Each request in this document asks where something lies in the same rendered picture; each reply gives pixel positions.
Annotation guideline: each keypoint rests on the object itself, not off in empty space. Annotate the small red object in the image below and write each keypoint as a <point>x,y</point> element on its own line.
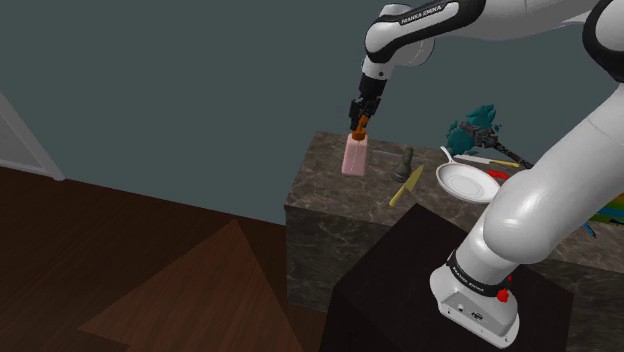
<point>498,174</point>

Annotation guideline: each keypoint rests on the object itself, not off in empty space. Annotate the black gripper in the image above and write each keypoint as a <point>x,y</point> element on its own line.
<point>370,92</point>

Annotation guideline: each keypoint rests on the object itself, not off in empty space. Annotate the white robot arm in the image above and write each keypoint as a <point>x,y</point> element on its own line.
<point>541,204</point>

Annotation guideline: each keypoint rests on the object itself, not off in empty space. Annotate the pink bottle with orange pump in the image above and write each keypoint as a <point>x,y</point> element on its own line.
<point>354,157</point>

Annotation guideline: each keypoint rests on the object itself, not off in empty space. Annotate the teal feathered dark mace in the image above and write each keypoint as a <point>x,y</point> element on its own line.
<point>472,131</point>

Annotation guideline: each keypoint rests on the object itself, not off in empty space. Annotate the striped colourful object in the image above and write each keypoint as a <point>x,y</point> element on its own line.
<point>613,213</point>

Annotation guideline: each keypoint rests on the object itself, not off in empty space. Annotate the white frying pan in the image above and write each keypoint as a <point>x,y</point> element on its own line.
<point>463,184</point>

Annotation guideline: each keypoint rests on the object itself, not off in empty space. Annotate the blue pen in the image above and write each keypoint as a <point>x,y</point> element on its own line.
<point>589,229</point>

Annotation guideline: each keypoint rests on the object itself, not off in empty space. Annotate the dark robot stand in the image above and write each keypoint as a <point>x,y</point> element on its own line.
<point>390,287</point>

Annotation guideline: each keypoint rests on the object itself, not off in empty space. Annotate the dark grey figure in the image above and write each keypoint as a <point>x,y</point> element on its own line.
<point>403,168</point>

